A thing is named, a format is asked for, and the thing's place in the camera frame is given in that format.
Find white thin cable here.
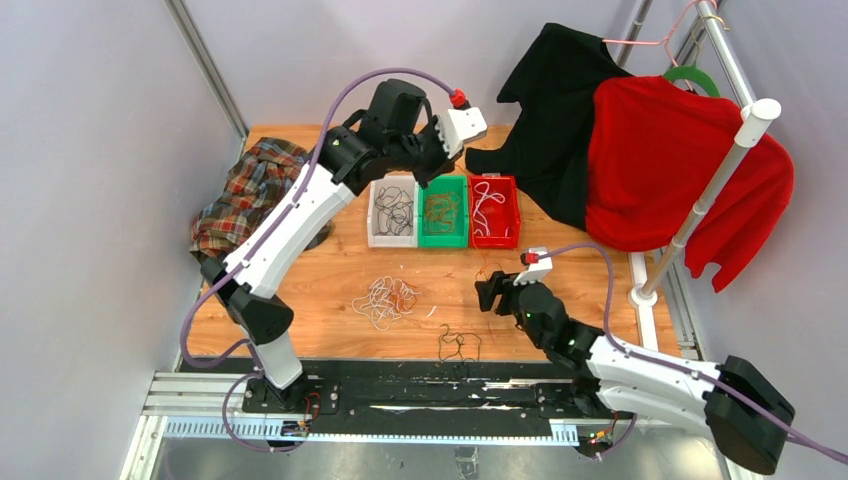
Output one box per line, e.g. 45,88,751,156
471,180,515,238
351,275,439,333

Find pink wire hanger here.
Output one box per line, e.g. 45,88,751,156
602,0,701,67

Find aluminium frame rail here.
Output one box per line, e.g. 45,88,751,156
164,0,249,143

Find red sweater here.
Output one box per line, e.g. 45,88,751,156
585,76,794,292

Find green hanger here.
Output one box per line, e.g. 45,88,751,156
663,65,722,98

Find black thin cable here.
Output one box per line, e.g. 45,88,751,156
372,186,416,238
437,324,484,366

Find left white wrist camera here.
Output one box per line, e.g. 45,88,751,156
436,107,488,161

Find white clothes rack pole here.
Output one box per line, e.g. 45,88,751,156
630,98,782,306

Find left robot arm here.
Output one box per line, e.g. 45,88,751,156
202,78,485,413

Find red plastic bin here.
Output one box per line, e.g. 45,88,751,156
468,175,521,249

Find plaid flannel shirt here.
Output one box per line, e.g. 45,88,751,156
189,137,309,262

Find white plastic bin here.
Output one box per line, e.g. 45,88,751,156
366,175,419,248

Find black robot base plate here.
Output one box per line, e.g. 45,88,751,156
241,359,632,437

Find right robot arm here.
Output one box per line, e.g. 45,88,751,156
475,271,795,475

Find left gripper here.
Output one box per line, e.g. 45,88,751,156
388,115,465,190

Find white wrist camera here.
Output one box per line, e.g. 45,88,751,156
436,107,488,161
513,247,553,286

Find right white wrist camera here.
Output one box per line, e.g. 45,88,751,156
513,247,553,286

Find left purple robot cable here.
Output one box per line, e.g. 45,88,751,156
180,66,465,456

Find green plastic bin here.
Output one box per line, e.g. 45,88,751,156
418,175,470,249

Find black t-shirt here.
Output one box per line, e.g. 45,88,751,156
465,23,629,230

